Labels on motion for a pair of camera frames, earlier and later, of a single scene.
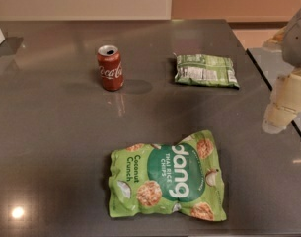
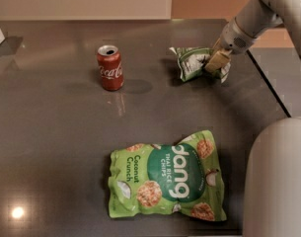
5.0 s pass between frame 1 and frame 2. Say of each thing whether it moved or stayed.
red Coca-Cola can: stayed
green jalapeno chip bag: moved
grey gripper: moved
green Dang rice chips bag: stayed
